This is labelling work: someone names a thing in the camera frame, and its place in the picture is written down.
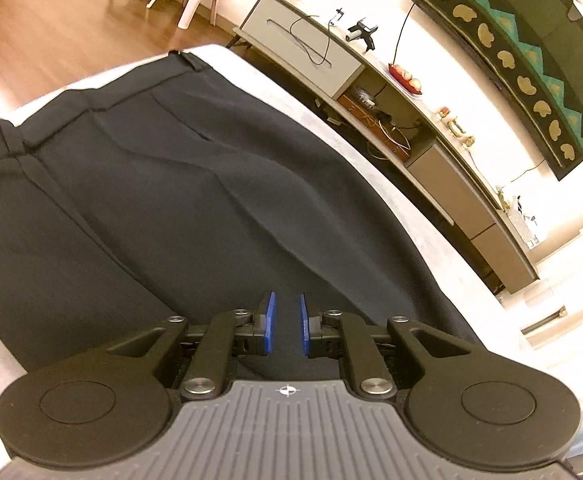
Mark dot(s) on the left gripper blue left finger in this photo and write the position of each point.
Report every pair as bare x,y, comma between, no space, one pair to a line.
212,350

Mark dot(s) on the small black camera gadget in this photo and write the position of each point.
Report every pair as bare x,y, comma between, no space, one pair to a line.
361,31

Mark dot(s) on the long grey tv cabinet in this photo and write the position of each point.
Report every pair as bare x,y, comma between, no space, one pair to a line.
433,154

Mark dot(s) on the dark patterned wall tapestry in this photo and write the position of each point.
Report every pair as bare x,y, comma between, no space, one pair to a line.
533,51

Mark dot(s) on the red fruit plate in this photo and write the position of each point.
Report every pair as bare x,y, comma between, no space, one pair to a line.
405,79

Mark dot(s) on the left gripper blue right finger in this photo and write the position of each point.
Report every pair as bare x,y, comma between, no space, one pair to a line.
359,349

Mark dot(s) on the black trousers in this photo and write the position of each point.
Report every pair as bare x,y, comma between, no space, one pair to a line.
173,191

